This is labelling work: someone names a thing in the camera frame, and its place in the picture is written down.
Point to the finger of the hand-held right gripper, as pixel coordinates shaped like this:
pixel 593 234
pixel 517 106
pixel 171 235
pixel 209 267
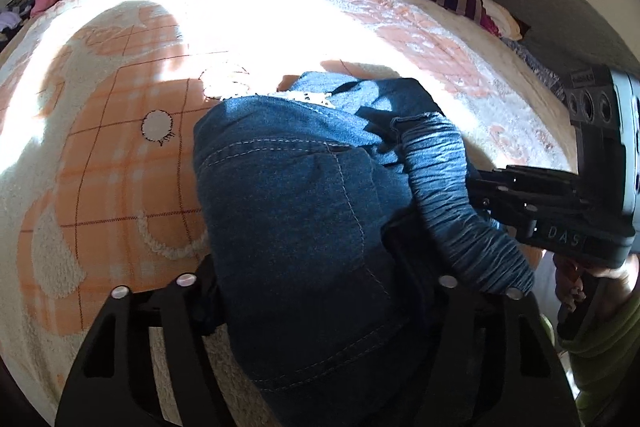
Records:
pixel 535 181
pixel 505 207

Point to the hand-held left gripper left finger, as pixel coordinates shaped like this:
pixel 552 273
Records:
pixel 185 307

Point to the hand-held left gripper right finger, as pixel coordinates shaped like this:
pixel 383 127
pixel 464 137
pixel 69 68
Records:
pixel 452 307

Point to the blue denim pants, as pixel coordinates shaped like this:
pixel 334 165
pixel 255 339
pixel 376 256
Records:
pixel 310 227

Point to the person's right hand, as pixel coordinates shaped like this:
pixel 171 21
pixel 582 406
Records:
pixel 615 279

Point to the grey knitted throw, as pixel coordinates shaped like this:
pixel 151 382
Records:
pixel 537 64

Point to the cream and orange printed blanket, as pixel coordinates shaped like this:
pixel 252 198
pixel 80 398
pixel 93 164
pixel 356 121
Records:
pixel 125 157

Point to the cream pillow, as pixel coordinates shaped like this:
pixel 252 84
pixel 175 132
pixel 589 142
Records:
pixel 502 19

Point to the pile of clothes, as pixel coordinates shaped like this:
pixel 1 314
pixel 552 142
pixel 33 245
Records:
pixel 17 4

